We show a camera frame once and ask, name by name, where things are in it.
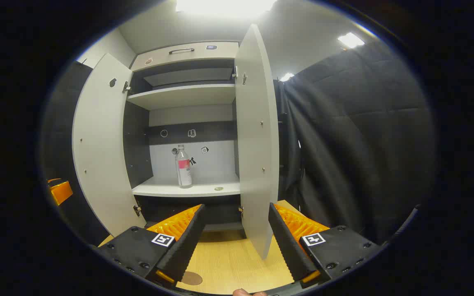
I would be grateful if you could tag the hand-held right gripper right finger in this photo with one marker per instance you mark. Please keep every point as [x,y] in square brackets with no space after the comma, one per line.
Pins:
[292,250]

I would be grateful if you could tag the grey and black cabinet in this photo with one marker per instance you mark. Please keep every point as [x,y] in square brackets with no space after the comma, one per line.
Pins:
[138,139]

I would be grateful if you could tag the grey cabinet door heart sticker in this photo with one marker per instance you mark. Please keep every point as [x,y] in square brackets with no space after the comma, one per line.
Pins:
[101,144]

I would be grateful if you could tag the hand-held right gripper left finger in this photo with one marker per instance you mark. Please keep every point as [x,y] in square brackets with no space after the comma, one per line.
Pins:
[179,250]

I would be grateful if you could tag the grey cabinet shelf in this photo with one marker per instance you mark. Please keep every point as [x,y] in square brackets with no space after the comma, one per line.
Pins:
[179,95]

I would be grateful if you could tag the twin tube ceiling light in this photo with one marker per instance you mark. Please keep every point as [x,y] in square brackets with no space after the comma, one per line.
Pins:
[350,40]

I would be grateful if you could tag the large ceiling light panel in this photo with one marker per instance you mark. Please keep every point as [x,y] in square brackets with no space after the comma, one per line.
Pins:
[224,6]

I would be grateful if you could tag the round brown coaster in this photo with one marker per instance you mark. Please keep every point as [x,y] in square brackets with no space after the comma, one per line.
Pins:
[191,278]

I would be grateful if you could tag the grey cabinet door box stickers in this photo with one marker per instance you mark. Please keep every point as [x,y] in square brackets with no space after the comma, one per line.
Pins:
[255,144]

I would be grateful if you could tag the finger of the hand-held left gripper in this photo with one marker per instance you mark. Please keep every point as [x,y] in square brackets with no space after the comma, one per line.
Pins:
[61,192]

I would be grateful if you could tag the clear bottle pink label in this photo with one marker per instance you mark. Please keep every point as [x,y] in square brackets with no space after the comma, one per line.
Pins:
[184,174]

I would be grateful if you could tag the black backdrop cloth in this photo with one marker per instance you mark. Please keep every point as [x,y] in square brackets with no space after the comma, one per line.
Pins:
[364,144]

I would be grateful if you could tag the small ceiling light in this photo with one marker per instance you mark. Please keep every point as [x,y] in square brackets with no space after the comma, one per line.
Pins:
[286,77]

